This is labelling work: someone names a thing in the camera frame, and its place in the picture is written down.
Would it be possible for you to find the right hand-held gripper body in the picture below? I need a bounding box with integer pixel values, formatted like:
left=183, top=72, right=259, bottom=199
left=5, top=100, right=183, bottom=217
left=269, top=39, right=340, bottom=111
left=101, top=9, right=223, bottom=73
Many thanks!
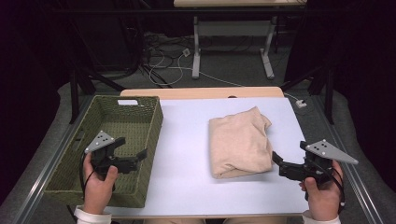
left=279, top=138, right=360, bottom=185

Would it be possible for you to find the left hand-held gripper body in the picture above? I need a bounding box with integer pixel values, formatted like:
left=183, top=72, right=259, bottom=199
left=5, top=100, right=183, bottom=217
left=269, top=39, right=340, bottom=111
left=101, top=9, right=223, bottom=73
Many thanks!
left=84, top=130, right=138, bottom=181

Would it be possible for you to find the green woven basket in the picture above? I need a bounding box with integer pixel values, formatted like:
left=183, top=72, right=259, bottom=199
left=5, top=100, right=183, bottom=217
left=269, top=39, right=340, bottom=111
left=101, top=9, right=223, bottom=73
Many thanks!
left=43, top=94, right=164, bottom=209

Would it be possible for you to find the beige sweater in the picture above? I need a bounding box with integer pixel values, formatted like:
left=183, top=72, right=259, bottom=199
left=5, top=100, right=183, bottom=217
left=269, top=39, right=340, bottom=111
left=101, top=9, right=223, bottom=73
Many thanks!
left=208, top=105, right=273, bottom=180

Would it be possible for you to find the person's left hand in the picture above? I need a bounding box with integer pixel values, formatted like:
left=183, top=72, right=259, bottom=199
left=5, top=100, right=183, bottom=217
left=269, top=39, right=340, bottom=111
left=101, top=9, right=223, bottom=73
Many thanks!
left=82, top=152, right=120, bottom=216

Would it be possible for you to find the person's right hand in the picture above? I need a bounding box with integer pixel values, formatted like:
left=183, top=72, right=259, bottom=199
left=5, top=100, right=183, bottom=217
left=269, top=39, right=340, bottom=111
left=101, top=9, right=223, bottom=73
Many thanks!
left=299, top=161, right=344, bottom=221

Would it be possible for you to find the white table mat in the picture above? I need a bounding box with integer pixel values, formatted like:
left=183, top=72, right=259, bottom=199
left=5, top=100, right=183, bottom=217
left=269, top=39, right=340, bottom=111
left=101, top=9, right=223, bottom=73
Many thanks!
left=104, top=96, right=310, bottom=217

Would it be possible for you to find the black metal stand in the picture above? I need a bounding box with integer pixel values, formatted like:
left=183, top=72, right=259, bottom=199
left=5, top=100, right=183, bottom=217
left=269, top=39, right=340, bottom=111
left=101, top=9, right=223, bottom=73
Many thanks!
left=279, top=66, right=335, bottom=125
left=68, top=66, right=125, bottom=125

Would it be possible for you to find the dark curtain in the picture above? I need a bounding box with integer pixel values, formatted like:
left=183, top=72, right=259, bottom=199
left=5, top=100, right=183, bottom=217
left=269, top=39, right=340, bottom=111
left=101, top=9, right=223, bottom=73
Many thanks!
left=0, top=0, right=76, bottom=203
left=286, top=0, right=396, bottom=194

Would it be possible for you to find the white-legged desk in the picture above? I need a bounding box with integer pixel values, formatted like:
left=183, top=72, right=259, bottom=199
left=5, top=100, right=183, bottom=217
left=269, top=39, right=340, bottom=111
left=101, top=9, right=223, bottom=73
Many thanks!
left=173, top=0, right=307, bottom=80

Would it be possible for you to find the black metal crossbar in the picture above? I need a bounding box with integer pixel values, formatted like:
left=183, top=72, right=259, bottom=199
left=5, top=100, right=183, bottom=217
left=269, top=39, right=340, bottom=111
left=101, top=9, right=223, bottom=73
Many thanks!
left=50, top=7, right=344, bottom=15

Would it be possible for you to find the left hand-held gripper black cable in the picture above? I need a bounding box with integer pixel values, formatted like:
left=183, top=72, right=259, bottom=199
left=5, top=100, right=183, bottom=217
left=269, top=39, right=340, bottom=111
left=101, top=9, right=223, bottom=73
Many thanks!
left=78, top=148, right=96, bottom=200

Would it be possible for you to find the hand-held gripper black cable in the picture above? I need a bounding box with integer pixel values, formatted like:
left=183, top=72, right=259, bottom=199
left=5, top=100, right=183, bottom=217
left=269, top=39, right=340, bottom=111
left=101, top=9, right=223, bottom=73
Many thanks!
left=78, top=148, right=96, bottom=200
left=330, top=167, right=347, bottom=216

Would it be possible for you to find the right hand-held gripper black cable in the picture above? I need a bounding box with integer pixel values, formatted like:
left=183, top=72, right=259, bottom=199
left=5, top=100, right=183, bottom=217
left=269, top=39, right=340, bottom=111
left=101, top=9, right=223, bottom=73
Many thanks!
left=330, top=167, right=347, bottom=216

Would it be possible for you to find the white plug with cable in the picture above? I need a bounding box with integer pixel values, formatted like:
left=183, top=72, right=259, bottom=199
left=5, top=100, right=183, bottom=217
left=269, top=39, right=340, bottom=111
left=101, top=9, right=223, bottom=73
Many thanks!
left=283, top=91, right=308, bottom=109

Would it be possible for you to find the aluminium rail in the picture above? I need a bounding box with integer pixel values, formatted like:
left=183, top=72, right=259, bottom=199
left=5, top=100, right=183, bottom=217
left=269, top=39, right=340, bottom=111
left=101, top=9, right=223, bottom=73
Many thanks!
left=312, top=94, right=386, bottom=224
left=10, top=94, right=96, bottom=224

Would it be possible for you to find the white floor cable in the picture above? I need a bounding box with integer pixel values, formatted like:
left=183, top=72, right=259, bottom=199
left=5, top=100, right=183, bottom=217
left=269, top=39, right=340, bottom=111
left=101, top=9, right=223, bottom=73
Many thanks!
left=148, top=50, right=245, bottom=89

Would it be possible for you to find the bundle of black floor cables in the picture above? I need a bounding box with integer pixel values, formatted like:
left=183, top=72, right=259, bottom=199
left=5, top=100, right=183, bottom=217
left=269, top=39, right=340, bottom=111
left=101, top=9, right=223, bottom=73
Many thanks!
left=124, top=29, right=195, bottom=89

